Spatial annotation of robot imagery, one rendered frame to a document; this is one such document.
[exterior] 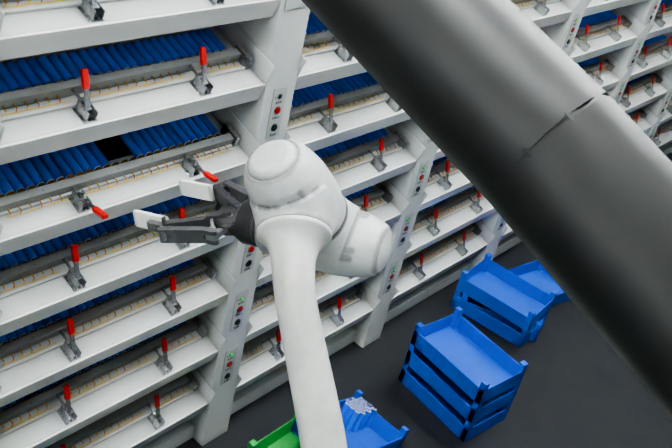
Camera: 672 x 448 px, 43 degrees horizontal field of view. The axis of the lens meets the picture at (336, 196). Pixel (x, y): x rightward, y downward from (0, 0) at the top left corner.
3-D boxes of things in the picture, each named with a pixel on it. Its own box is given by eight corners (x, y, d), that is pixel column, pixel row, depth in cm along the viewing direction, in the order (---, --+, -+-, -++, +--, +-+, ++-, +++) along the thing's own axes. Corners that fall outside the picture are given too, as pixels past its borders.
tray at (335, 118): (426, 113, 241) (451, 78, 232) (275, 164, 199) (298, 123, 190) (381, 65, 248) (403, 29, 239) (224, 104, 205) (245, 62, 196)
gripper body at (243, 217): (254, 258, 133) (207, 246, 137) (283, 233, 139) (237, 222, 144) (249, 216, 129) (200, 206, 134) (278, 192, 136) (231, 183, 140)
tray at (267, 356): (367, 317, 280) (386, 293, 271) (230, 396, 237) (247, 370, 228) (329, 271, 286) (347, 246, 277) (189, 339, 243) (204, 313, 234)
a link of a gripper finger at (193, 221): (234, 229, 138) (234, 233, 137) (165, 237, 137) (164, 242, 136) (231, 208, 136) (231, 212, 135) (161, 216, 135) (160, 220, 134)
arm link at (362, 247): (322, 217, 138) (291, 176, 127) (409, 235, 131) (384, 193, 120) (297, 276, 134) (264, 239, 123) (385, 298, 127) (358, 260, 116)
